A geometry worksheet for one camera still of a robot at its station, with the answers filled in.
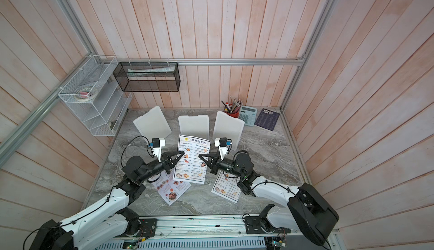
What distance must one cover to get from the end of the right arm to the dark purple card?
0.54 meters

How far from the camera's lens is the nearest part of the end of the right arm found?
0.66 meters

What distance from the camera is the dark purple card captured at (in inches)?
44.3

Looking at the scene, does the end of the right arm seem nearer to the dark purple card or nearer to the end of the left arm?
the end of the left arm
